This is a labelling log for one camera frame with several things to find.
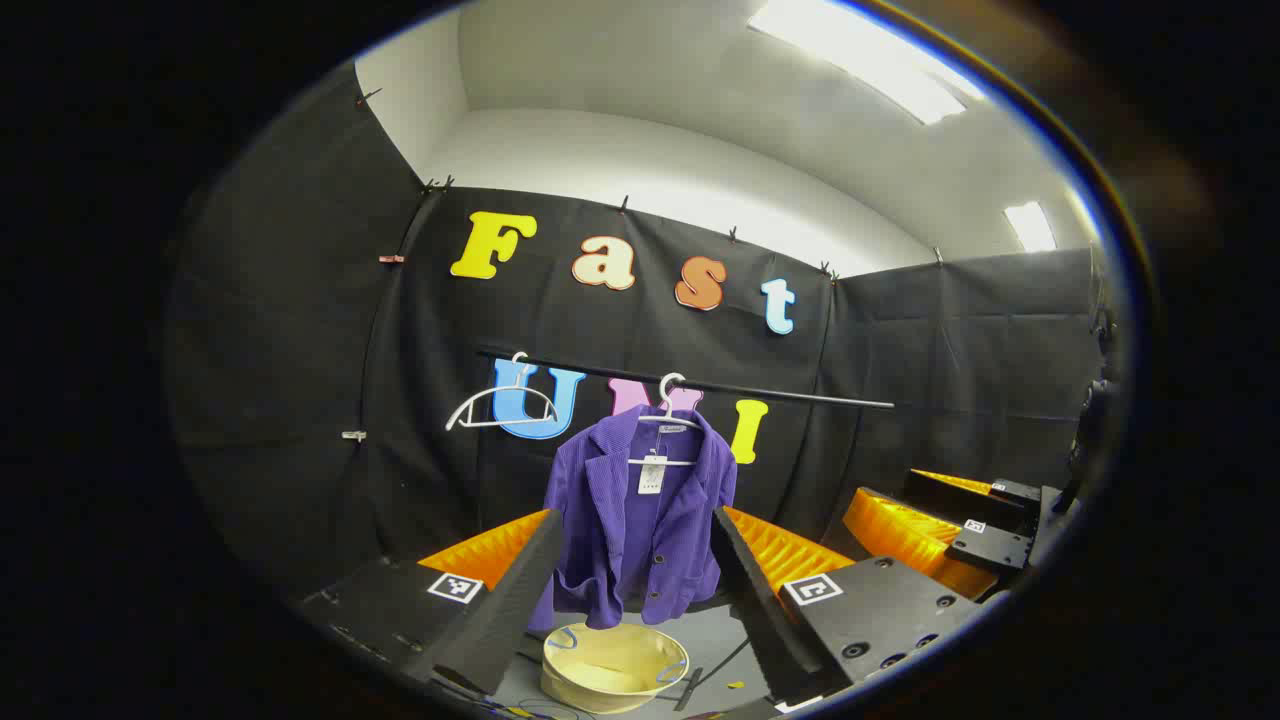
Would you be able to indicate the small ceiling light panel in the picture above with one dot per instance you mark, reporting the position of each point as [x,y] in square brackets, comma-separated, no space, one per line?
[1030,227]

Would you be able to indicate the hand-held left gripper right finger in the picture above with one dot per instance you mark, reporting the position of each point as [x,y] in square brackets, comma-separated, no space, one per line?
[755,610]

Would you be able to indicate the black clothes rail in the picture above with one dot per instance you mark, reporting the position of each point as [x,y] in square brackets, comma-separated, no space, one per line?
[800,394]

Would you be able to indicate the white plastic hanger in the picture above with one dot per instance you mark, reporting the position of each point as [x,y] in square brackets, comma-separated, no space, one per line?
[500,423]
[682,462]

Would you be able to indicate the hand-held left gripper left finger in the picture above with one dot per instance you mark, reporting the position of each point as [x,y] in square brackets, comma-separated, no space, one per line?
[510,610]

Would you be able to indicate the black backdrop cloth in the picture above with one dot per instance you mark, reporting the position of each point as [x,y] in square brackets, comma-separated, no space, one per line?
[300,350]

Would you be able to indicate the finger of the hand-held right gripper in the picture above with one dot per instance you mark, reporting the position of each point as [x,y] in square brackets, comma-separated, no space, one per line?
[960,500]
[985,545]

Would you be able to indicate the cream fabric laundry hamper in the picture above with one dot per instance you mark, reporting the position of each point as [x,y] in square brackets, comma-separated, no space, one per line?
[610,665]

